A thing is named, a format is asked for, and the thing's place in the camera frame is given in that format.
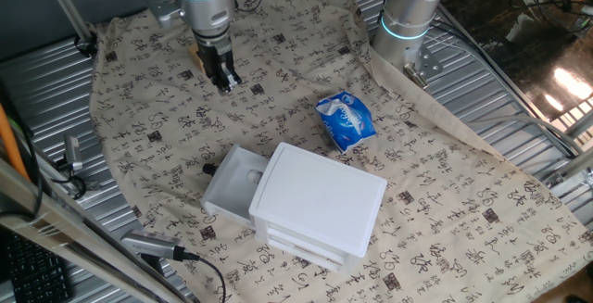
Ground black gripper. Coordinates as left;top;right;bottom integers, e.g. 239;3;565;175
192;32;244;95

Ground wooden block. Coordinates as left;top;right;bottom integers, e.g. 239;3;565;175
187;43;205;76

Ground white open drawer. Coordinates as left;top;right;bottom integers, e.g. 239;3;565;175
200;144;271;230

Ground white drawer cabinet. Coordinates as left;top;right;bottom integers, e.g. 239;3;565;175
248;141;388;274

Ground beige calligraphy cloth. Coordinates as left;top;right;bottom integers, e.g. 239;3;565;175
88;0;593;303

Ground blue white snack bag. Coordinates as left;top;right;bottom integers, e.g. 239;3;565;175
314;90;377;154

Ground black rod clamp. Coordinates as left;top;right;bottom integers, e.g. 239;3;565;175
72;23;99;59

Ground grey metal rod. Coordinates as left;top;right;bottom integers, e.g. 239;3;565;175
37;0;96;44

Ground orange pole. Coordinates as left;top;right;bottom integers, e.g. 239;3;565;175
0;102;32;183

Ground black keyboard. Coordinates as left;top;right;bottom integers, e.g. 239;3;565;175
3;231;74;303

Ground small ribbed silver camera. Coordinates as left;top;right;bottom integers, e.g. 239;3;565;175
63;133;84;168

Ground metal camera mount base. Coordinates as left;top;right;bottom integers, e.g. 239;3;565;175
45;157;102;201

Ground long silver camera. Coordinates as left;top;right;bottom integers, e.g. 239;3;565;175
120;229;186;262

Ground black camera cable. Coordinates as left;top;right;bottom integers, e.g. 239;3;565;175
173;246;228;303

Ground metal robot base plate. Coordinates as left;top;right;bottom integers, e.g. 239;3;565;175
401;43;445;91

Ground aluminium frame bar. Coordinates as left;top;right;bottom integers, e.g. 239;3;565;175
0;157;189;303

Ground loose black cables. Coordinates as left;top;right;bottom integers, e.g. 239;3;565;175
428;18;469;52

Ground thick grey hose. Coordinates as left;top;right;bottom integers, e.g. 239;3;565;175
465;115;583;158

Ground thin loose wires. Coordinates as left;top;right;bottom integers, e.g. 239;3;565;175
484;0;593;33

